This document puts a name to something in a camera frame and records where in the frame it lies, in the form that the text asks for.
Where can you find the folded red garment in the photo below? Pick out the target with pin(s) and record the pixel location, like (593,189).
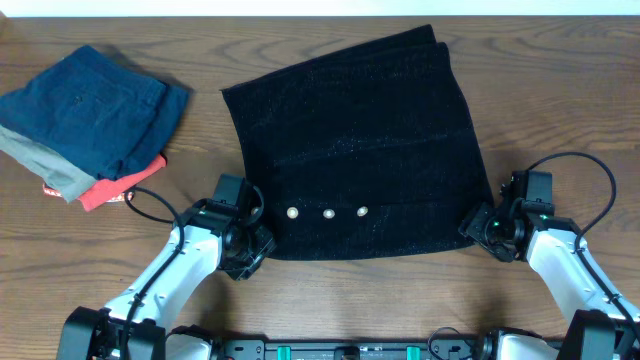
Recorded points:
(107,191)

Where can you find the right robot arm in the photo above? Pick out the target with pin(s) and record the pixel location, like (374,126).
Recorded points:
(602,324)

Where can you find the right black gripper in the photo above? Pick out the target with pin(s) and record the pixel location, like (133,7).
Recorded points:
(474,224)

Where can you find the folded navy blue shorts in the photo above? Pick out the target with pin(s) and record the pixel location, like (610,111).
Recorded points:
(106,120)

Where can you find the folded grey garment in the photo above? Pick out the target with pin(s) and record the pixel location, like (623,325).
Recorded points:
(57,172)

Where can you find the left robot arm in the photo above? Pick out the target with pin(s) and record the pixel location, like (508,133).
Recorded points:
(137,324)

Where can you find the black sparkly velvet skirt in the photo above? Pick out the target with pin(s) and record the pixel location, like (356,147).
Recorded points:
(365,152)

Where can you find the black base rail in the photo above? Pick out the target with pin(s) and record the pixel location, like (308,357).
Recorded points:
(256,349)

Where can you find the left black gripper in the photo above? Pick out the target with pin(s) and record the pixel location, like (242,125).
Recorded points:
(267,242)

